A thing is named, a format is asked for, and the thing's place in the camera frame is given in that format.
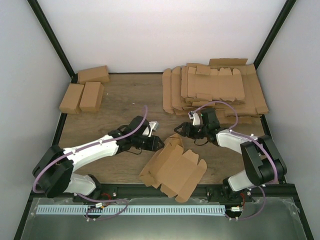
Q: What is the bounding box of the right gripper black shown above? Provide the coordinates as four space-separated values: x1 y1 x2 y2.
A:
174 122 209 140

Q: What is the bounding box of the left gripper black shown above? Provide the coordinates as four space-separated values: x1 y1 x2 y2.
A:
133 135 165 152

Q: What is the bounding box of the cardboard box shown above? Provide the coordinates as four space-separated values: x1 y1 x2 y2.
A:
78 65 110 84
139 133 207 203
79 82 105 113
59 83 84 114

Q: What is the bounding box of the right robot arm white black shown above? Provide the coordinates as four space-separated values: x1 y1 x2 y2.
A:
174 108 287 202

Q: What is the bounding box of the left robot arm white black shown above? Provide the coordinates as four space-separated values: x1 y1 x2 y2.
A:
32 116 165 202

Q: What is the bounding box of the folded cardboard box back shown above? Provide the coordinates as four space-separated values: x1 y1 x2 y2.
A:
78 65 110 84

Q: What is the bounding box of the stack of flat cardboard sheets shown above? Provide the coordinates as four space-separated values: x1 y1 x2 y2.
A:
162 58 269 124

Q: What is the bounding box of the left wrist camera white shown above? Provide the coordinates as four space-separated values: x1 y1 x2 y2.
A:
142 121 159 138

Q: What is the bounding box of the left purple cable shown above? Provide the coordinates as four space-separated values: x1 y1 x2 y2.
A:
32 104 149 222

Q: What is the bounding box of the light blue slotted cable duct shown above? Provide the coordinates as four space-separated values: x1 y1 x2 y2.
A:
35 204 226 217

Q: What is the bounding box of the black aluminium frame rail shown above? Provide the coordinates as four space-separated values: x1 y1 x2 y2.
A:
29 182 298 201

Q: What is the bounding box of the right black corner post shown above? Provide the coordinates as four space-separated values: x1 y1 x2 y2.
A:
253 0 297 70

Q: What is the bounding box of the black corner post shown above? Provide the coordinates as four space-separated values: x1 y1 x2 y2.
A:
27 0 78 84
253 0 297 70

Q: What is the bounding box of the left black corner post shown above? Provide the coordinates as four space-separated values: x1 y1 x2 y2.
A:
27 0 78 84

